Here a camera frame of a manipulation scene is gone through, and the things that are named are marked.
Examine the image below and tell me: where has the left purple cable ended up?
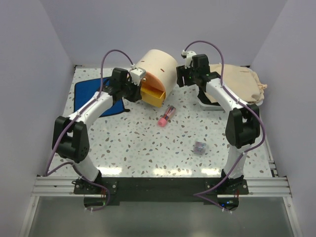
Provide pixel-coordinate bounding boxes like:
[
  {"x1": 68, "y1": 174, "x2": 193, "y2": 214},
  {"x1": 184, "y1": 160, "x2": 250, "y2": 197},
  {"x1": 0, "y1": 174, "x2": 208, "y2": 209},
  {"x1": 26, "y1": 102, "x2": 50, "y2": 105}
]
[{"x1": 44, "y1": 49, "x2": 135, "y2": 177}]

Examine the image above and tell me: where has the pink pencil case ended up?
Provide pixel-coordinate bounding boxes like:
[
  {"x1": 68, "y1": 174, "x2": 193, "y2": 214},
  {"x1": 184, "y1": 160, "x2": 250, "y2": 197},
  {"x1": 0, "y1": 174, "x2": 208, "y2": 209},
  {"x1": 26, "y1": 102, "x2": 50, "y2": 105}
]
[{"x1": 158, "y1": 106, "x2": 176, "y2": 127}]

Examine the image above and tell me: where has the beige cloth bag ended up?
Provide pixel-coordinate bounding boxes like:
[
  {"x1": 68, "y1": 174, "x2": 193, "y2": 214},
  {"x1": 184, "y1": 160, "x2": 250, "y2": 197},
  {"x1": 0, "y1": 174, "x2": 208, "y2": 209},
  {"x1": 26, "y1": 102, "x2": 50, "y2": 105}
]
[{"x1": 202, "y1": 63, "x2": 269, "y2": 106}]

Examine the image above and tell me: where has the yellow drawer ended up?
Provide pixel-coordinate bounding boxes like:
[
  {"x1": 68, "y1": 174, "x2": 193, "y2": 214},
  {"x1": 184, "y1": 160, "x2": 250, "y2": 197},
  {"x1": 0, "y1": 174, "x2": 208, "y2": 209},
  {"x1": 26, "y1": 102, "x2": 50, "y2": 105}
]
[{"x1": 141, "y1": 83, "x2": 165, "y2": 108}]

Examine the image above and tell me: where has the beige round drawer cabinet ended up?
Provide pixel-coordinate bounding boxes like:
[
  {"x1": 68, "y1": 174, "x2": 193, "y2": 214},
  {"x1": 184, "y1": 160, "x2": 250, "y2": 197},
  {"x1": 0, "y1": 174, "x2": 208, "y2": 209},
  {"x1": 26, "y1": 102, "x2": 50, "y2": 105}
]
[{"x1": 135, "y1": 49, "x2": 178, "y2": 97}]

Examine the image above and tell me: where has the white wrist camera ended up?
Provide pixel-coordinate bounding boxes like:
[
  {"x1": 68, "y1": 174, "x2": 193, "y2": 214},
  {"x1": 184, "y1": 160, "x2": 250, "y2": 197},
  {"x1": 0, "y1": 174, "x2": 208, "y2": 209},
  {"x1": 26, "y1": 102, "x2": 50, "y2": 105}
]
[
  {"x1": 181, "y1": 50, "x2": 196, "y2": 69},
  {"x1": 129, "y1": 68, "x2": 146, "y2": 86}
]

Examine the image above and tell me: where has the purple cable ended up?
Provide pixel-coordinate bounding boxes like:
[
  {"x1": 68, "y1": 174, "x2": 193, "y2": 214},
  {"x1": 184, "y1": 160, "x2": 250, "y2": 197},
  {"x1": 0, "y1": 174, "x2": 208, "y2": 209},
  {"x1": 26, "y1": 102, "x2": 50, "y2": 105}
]
[
  {"x1": 44, "y1": 49, "x2": 135, "y2": 177},
  {"x1": 184, "y1": 40, "x2": 266, "y2": 210}
]

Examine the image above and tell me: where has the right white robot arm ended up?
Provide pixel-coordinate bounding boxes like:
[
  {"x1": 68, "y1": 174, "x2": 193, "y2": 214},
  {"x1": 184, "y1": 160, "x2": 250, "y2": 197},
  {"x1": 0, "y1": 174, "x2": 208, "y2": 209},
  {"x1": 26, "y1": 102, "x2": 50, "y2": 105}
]
[{"x1": 176, "y1": 51, "x2": 261, "y2": 194}]

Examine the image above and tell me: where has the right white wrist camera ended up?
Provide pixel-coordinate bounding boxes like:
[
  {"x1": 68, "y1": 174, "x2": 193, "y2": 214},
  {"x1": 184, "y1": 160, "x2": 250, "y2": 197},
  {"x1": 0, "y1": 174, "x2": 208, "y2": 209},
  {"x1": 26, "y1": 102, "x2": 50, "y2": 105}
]
[{"x1": 181, "y1": 50, "x2": 196, "y2": 69}]

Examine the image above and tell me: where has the blue cloth mat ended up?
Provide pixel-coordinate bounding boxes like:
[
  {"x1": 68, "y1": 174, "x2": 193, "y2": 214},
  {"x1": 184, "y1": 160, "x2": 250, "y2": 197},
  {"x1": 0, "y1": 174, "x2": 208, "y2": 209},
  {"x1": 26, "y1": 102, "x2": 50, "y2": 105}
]
[{"x1": 74, "y1": 77, "x2": 130, "y2": 118}]

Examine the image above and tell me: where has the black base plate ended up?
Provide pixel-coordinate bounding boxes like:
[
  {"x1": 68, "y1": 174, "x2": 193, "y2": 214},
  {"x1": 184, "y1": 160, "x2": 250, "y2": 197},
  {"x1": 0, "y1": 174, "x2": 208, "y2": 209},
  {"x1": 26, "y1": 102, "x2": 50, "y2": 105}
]
[{"x1": 73, "y1": 176, "x2": 247, "y2": 207}]

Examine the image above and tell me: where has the clear box of clips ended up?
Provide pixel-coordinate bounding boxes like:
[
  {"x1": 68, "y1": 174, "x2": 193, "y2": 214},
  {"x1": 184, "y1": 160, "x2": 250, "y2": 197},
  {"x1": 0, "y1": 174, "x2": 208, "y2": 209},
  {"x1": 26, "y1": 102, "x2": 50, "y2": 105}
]
[{"x1": 193, "y1": 141, "x2": 207, "y2": 155}]

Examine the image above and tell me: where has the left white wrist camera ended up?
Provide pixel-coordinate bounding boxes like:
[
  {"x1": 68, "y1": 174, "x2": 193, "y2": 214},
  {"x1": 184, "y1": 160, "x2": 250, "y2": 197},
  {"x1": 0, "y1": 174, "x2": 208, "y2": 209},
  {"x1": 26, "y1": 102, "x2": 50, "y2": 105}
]
[{"x1": 129, "y1": 68, "x2": 146, "y2": 86}]

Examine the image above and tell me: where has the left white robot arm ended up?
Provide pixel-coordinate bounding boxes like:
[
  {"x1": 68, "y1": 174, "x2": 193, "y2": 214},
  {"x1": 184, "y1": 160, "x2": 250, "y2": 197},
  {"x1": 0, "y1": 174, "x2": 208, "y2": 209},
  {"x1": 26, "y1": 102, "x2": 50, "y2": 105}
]
[{"x1": 52, "y1": 68, "x2": 146, "y2": 194}]

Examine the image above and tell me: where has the white tray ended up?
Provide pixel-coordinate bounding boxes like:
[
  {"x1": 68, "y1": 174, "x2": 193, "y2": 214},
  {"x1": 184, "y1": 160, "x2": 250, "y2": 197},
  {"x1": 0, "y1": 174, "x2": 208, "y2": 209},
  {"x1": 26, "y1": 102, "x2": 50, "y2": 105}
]
[{"x1": 196, "y1": 69, "x2": 262, "y2": 111}]

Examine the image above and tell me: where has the black cloth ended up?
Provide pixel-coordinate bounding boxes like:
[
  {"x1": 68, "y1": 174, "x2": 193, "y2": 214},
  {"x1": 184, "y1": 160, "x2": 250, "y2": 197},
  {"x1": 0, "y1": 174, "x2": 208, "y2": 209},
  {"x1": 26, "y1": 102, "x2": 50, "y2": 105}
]
[{"x1": 197, "y1": 87, "x2": 220, "y2": 106}]

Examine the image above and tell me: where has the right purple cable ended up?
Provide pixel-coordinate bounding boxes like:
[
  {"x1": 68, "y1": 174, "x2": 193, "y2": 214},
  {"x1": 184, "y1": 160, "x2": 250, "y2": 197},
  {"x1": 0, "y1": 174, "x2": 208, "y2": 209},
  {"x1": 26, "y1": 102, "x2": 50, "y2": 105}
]
[{"x1": 184, "y1": 40, "x2": 266, "y2": 210}]

